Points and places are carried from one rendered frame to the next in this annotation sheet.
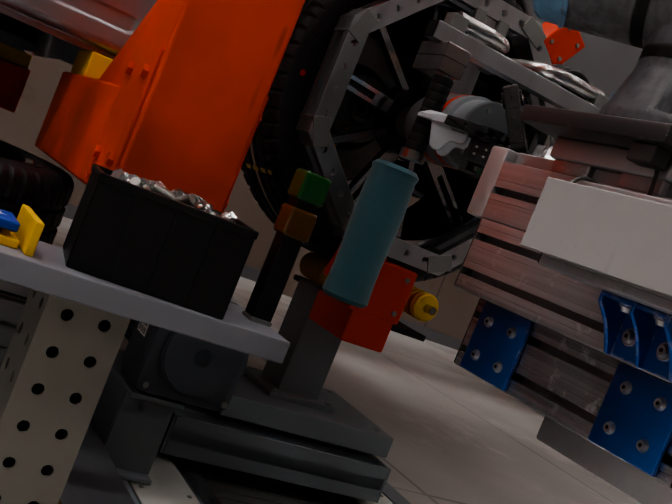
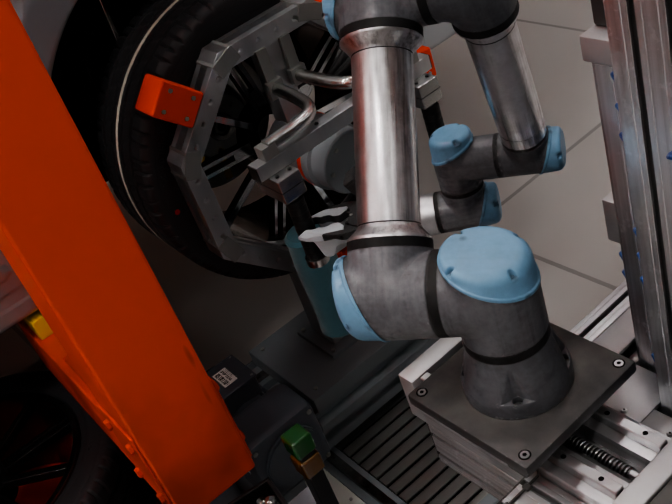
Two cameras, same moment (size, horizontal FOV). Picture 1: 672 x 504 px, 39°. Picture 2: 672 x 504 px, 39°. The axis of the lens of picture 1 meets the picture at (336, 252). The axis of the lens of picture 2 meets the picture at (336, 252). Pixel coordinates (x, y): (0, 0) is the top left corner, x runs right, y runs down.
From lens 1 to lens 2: 1.15 m
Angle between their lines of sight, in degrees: 32
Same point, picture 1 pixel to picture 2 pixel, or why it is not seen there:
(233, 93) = (193, 408)
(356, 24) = (188, 172)
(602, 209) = not seen: outside the picture
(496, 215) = (437, 427)
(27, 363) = not seen: outside the picture
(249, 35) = (169, 377)
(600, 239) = not seen: outside the picture
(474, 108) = (325, 161)
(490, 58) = (311, 142)
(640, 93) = (484, 392)
